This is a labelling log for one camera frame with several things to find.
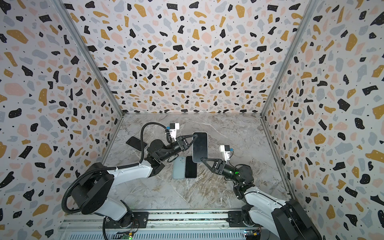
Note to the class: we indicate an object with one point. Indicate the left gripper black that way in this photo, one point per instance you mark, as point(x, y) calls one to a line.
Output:
point(181, 144)

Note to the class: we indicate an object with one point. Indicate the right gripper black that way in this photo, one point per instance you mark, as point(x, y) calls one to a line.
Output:
point(218, 165)

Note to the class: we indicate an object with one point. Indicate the black phone blue back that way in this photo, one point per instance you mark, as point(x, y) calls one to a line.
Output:
point(191, 168)

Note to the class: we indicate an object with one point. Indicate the light green phone case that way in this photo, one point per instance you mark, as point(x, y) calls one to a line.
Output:
point(179, 168)

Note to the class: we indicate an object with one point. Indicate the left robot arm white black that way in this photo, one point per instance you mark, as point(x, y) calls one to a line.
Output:
point(88, 194)

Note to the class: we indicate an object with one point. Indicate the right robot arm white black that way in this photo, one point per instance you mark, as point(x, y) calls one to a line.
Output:
point(286, 219)

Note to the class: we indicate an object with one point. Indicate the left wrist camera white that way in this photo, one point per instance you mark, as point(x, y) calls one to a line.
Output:
point(172, 130)

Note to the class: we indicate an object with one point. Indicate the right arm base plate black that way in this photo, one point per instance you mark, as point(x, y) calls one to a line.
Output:
point(237, 219)

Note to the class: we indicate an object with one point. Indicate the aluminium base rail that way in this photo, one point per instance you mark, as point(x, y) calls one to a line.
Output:
point(167, 220)

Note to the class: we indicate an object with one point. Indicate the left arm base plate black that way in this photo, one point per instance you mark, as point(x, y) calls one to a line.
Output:
point(135, 220)

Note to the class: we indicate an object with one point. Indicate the white ribbed cable tray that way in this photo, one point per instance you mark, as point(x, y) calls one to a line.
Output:
point(160, 235)

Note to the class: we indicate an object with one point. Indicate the right corner aluminium post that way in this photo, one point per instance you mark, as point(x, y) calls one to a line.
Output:
point(290, 54)

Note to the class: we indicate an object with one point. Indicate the corner aluminium post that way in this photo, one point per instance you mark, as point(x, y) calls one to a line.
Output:
point(290, 54)
point(69, 23)

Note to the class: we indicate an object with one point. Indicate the left corner aluminium post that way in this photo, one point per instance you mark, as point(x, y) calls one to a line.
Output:
point(69, 23)

